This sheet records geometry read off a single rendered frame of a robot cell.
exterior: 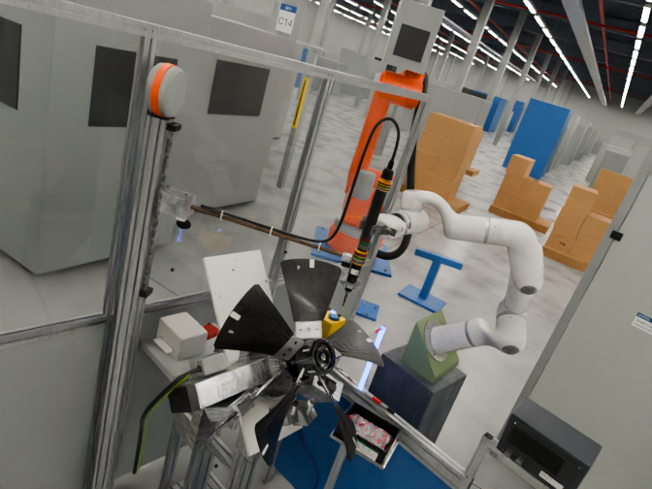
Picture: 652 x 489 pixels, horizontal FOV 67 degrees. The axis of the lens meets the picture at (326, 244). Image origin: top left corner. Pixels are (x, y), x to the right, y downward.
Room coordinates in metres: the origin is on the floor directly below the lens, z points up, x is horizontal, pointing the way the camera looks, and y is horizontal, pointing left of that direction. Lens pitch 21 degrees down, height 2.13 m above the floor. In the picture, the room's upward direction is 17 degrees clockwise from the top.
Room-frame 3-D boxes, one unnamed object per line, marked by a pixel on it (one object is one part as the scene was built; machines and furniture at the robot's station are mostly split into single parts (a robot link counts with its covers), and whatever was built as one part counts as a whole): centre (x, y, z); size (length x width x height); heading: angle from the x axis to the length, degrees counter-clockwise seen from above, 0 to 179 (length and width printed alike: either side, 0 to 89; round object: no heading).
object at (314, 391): (1.55, -0.12, 0.98); 0.20 x 0.16 x 0.20; 54
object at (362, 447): (1.55, -0.37, 0.84); 0.22 x 0.17 x 0.07; 68
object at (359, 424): (1.55, -0.37, 0.84); 0.19 x 0.14 x 0.04; 68
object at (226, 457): (1.52, 0.14, 0.56); 0.19 x 0.04 x 0.04; 54
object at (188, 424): (1.51, 0.29, 0.73); 0.15 x 0.09 x 0.22; 54
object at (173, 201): (1.51, 0.51, 1.54); 0.10 x 0.07 x 0.08; 89
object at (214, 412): (1.26, 0.14, 1.03); 0.15 x 0.10 x 0.14; 54
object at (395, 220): (1.58, -0.18, 1.66); 0.11 x 0.10 x 0.07; 144
